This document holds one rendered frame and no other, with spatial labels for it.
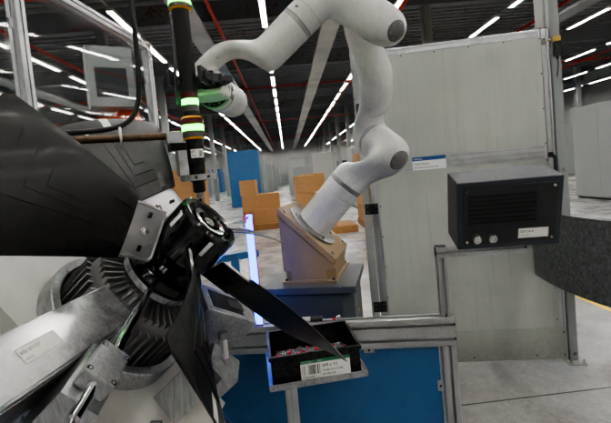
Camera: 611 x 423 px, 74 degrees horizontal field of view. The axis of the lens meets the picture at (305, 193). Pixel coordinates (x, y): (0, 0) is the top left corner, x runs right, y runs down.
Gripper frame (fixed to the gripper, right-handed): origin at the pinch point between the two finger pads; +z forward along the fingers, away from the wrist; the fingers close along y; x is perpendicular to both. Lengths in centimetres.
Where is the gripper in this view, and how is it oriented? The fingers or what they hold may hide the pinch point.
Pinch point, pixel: (186, 76)
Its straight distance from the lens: 88.2
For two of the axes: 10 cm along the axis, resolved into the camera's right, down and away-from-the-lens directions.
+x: -1.0, -9.9, -0.5
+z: -1.2, 0.6, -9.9
